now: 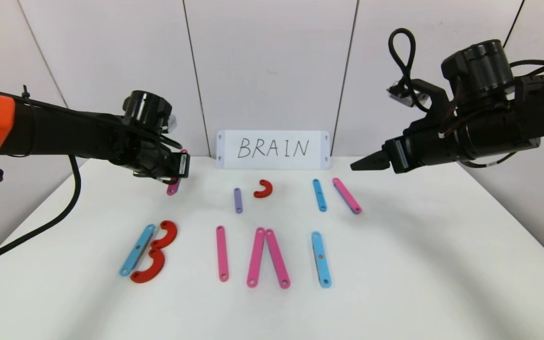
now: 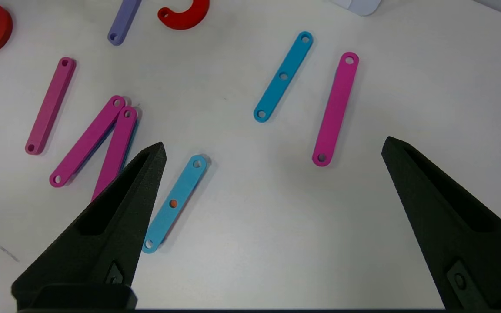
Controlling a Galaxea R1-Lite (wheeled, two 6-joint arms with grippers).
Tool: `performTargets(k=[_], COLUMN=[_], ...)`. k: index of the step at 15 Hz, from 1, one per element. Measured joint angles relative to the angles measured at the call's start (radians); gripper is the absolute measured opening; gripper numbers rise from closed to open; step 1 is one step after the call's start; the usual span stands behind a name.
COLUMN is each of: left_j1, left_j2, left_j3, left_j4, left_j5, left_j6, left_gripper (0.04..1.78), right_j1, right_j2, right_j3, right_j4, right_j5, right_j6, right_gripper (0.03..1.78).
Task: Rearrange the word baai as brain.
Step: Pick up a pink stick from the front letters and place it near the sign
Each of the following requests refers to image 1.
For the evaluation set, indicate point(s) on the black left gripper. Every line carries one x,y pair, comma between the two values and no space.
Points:
182,166

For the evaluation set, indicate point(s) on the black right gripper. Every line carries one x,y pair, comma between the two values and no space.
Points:
399,154

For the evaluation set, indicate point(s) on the pink bar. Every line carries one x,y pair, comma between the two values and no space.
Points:
277,259
173,188
256,257
346,195
222,255

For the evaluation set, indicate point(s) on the small red curved piece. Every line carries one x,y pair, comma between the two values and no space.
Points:
172,233
268,188

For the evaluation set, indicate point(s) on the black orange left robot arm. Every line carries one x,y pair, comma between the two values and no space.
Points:
64,134

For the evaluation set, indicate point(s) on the white BRAIN word card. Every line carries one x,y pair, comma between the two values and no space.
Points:
227,160

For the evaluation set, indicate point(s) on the short purple bar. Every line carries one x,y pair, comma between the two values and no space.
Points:
238,200

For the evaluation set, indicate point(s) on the light blue bar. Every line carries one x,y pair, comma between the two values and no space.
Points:
132,259
319,195
323,271

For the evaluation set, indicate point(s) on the large red curved piece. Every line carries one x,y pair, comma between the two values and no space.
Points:
156,269

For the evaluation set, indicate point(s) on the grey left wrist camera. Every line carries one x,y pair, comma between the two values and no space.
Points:
172,123

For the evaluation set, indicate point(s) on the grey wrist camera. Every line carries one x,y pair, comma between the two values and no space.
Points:
172,123
406,94

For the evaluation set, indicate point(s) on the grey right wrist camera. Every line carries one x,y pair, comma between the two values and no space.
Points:
406,94

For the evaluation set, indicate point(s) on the black right camera bracket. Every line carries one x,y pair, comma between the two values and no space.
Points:
435,98

